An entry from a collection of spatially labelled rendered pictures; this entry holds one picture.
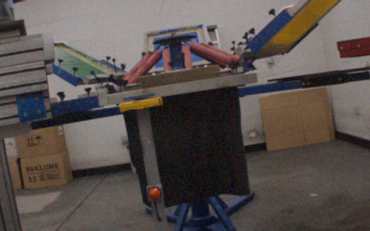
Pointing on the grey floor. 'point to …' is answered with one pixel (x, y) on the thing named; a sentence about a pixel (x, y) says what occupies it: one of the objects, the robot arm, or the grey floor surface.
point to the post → (141, 107)
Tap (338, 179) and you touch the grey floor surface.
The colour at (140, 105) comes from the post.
